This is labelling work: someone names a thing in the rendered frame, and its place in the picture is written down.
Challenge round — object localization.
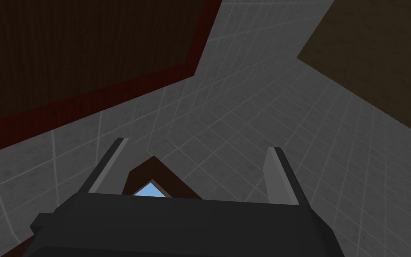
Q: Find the brown framed window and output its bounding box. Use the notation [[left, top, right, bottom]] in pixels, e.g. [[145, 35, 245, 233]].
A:
[[121, 155, 203, 200]]

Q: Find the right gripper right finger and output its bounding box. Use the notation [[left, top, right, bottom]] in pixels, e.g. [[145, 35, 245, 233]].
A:
[[263, 146, 307, 207]]

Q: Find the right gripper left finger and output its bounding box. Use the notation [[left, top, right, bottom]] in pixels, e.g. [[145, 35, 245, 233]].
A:
[[77, 137, 130, 195]]

